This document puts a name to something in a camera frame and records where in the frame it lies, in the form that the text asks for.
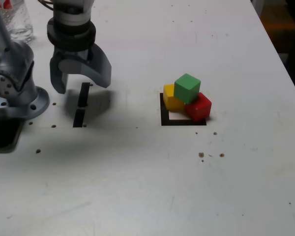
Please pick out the clear plastic bottle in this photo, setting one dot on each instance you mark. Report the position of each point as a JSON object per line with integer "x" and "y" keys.
{"x": 19, "y": 22}

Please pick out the yellow cube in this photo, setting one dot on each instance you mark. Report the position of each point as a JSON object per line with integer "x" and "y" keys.
{"x": 170, "y": 100}

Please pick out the black tape strip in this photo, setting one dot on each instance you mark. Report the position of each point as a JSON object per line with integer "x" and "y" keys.
{"x": 83, "y": 96}

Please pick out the red cube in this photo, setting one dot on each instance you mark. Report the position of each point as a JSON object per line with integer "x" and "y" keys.
{"x": 199, "y": 108}

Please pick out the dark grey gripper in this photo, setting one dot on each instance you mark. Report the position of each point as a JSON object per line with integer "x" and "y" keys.
{"x": 73, "y": 55}

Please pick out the black flat device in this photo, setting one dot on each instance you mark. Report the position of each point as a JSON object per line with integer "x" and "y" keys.
{"x": 2, "y": 135}

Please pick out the green cube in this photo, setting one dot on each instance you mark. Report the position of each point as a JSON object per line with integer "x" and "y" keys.
{"x": 186, "y": 88}

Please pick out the black tape square outline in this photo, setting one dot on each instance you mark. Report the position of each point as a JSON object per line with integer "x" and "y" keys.
{"x": 165, "y": 120}

